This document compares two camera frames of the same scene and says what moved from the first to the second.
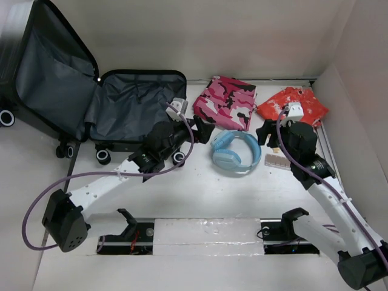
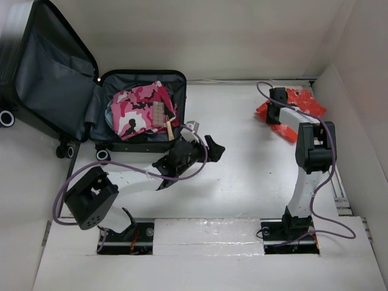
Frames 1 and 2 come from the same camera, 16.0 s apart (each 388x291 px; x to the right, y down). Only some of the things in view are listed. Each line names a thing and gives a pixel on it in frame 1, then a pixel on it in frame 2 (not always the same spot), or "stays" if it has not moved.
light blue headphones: [225, 157] to [108, 115]
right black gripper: [263, 131] to [268, 120]
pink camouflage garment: [228, 103] to [131, 110]
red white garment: [313, 109] stays
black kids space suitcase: [49, 81] stays
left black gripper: [202, 136] to [216, 151]
